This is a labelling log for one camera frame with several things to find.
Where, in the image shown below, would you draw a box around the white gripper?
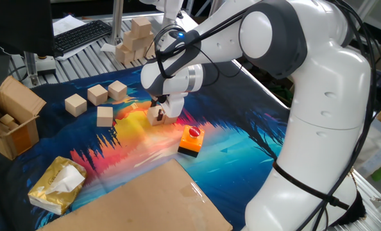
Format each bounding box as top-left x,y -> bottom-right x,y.
149,92 -> 189,122

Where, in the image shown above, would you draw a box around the orange emergency stop button box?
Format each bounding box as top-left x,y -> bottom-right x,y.
177,124 -> 206,158

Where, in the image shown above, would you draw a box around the flat brown cardboard sheet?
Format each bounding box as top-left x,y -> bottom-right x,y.
36,158 -> 233,231

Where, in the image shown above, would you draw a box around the colourful forest print mat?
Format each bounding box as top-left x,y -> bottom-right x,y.
0,60 -> 290,231

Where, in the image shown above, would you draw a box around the black keyboard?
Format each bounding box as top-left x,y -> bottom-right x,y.
53,19 -> 113,58

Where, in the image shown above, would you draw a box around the white stand base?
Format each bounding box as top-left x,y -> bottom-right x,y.
35,56 -> 57,76

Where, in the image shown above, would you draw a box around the white paper sheets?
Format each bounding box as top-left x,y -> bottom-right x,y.
51,14 -> 94,62

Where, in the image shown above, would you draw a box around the gold tissue pack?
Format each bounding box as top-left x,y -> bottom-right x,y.
28,156 -> 88,216

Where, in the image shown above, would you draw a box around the open cardboard box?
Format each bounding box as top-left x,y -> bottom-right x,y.
0,75 -> 47,161

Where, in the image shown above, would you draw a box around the wooden pieces inside box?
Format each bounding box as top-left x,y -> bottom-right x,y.
0,113 -> 17,128

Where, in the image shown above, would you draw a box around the black monitor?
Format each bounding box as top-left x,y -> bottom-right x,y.
0,0 -> 56,58

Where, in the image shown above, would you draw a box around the black fuzzy bag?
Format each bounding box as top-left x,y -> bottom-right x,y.
330,179 -> 368,227

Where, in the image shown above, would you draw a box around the tall aluminium profile post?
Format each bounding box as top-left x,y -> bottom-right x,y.
108,0 -> 125,46

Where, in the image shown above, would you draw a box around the short aluminium profile post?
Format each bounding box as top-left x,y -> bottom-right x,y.
22,51 -> 40,88

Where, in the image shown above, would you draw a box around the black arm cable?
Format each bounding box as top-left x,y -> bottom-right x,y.
144,0 -> 381,231

